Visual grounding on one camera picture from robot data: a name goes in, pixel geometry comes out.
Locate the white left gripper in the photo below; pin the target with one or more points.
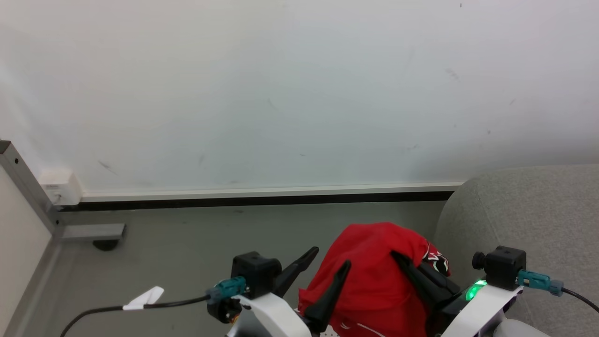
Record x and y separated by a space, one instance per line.
273 318

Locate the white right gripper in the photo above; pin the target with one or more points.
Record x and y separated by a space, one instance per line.
477 313

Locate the red clothing item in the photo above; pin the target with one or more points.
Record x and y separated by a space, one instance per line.
374 281

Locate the white laundry basket tan rim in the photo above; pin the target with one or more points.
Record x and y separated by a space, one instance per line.
330 333

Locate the black and white baseboard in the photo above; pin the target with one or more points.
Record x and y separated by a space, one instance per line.
262 196

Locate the grey fabric sofa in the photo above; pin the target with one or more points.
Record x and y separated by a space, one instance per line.
538 215

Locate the white tape tag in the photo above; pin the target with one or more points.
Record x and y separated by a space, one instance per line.
145 298

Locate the black partition foot pad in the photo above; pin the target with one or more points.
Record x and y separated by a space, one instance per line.
105 244

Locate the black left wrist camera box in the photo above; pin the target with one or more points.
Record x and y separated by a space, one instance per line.
257 271

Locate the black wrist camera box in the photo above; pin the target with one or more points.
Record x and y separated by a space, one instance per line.
503 267
257 271

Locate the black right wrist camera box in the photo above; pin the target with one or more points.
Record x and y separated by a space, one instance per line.
503 267

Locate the white wall socket box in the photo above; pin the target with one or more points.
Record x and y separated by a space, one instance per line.
61 185

